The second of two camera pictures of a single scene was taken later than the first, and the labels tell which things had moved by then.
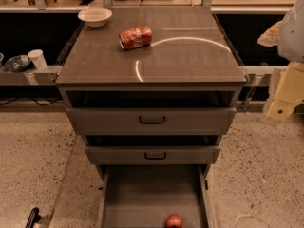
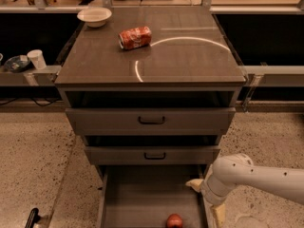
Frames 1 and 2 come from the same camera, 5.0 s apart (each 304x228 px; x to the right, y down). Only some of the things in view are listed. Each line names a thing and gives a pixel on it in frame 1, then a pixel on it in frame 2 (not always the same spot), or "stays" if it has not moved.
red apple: (174, 220) stays
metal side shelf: (34, 77) stays
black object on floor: (34, 218) stays
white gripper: (293, 35) to (207, 191)
